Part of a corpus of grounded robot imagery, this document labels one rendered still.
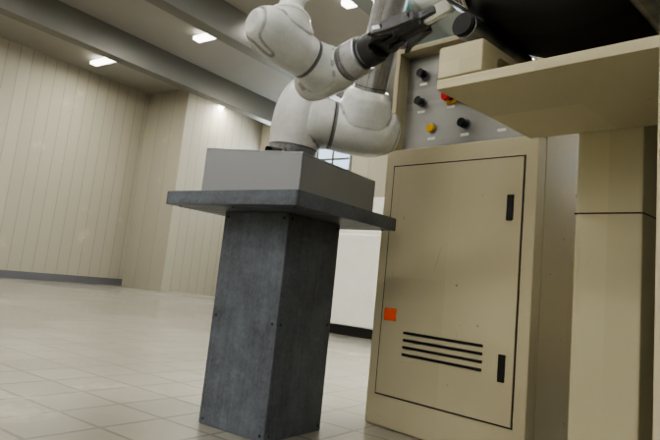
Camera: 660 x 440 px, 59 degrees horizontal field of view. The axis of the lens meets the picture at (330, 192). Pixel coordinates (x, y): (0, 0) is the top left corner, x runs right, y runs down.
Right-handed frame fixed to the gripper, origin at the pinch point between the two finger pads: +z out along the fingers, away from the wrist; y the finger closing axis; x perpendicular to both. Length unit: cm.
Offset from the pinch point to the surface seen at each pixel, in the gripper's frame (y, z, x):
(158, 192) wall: 419, -859, -282
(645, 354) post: 28, 16, 71
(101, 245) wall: 355, -941, -194
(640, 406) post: 26, 13, 80
